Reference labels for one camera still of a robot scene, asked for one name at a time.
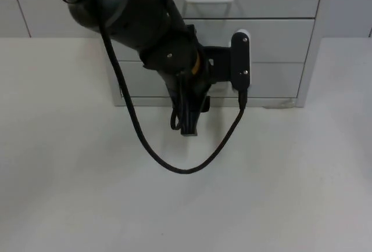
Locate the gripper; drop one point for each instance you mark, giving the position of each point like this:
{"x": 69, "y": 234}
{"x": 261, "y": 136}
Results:
{"x": 216, "y": 66}

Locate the grey chest of drawers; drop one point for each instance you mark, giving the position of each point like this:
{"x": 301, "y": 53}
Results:
{"x": 276, "y": 40}

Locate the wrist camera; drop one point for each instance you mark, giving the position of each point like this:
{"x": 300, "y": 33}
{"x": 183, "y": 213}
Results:
{"x": 241, "y": 60}

